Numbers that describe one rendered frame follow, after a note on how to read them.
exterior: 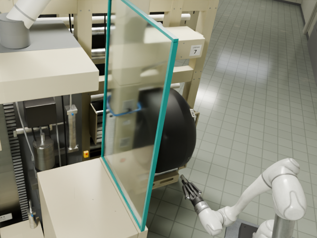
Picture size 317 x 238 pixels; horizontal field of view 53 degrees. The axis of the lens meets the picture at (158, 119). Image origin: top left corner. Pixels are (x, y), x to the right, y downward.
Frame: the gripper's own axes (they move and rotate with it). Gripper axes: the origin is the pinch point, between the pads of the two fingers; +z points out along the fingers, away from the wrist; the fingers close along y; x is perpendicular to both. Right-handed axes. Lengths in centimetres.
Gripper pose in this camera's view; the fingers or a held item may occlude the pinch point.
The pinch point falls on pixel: (183, 179)
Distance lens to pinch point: 219.8
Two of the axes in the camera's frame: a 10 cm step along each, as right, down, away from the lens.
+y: -8.7, 1.7, -4.5
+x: -2.0, 7.3, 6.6
